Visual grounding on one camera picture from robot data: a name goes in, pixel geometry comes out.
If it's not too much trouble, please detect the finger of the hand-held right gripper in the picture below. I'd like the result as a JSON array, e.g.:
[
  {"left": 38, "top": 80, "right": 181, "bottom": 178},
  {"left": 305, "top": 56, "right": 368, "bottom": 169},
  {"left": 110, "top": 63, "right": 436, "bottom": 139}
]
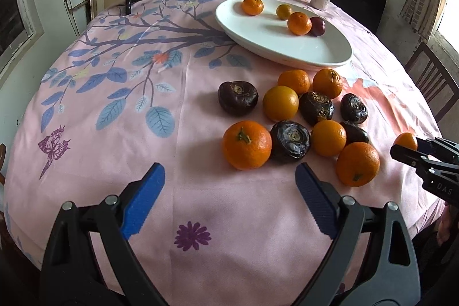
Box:
[
  {"left": 390, "top": 144, "right": 431, "bottom": 171},
  {"left": 416, "top": 136, "right": 459, "bottom": 163}
]

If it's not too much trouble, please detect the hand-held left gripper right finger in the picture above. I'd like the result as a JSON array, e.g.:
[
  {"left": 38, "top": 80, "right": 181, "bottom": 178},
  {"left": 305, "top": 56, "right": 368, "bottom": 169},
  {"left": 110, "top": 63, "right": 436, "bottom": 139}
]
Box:
[{"left": 295, "top": 163, "right": 421, "bottom": 306}]

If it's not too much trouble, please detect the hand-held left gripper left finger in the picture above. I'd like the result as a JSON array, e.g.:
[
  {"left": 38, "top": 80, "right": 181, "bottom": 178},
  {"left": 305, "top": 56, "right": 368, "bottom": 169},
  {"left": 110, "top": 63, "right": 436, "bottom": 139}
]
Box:
[{"left": 39, "top": 163, "right": 169, "bottom": 306}]

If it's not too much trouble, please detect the small orange tangerine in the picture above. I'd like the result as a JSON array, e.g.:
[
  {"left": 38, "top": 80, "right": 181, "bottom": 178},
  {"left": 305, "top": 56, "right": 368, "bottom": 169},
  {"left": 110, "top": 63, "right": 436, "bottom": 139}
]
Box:
[{"left": 393, "top": 132, "right": 419, "bottom": 152}]

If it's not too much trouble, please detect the white oval plate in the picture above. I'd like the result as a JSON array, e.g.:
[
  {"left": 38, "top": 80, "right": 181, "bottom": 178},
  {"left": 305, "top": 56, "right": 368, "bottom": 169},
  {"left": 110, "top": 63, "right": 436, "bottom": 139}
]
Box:
[{"left": 215, "top": 0, "right": 354, "bottom": 67}]

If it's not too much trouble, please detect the pink printed tablecloth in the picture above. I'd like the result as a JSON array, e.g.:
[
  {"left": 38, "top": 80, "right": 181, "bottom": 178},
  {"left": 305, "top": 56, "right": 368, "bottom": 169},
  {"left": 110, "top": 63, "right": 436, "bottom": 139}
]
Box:
[{"left": 2, "top": 0, "right": 447, "bottom": 297}]

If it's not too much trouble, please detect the brown slatted wooden chair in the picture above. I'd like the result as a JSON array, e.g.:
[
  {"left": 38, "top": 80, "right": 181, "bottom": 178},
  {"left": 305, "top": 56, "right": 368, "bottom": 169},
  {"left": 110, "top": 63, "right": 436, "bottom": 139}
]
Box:
[{"left": 404, "top": 41, "right": 459, "bottom": 124}]

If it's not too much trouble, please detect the large tangerine with green stem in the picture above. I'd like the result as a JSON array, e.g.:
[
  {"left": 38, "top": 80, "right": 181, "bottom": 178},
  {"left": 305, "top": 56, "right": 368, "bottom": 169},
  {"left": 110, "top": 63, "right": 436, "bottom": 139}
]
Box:
[{"left": 222, "top": 120, "right": 273, "bottom": 171}]

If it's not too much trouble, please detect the yellow-orange round citrus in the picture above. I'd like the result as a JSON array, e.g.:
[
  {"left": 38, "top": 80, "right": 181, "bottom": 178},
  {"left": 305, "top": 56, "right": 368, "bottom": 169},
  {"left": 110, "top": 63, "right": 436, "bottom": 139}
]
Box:
[{"left": 262, "top": 85, "right": 299, "bottom": 122}]

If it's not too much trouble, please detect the dark red water chestnut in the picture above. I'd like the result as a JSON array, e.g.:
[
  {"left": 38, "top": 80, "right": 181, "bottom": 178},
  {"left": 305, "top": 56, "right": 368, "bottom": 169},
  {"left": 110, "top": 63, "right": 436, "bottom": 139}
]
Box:
[{"left": 309, "top": 17, "right": 327, "bottom": 37}]

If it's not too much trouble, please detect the small yellow-green citrus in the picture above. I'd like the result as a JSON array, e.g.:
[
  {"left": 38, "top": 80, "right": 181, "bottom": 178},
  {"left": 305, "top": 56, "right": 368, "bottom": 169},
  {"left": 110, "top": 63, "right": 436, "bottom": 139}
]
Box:
[{"left": 276, "top": 4, "right": 293, "bottom": 21}]

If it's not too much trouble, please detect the white window frame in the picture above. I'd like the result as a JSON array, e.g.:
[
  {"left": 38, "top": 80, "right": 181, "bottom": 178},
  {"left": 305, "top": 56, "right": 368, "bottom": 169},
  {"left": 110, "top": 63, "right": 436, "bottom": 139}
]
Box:
[{"left": 0, "top": 0, "right": 46, "bottom": 84}]

